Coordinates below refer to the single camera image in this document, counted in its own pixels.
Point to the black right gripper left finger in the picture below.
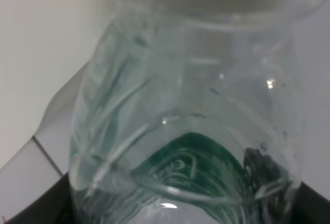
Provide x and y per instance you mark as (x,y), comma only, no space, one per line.
(54,206)

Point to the clear bottle with green label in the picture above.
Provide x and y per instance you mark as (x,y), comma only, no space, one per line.
(190,111)

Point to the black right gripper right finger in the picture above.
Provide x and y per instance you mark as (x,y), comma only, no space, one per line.
(310,207)

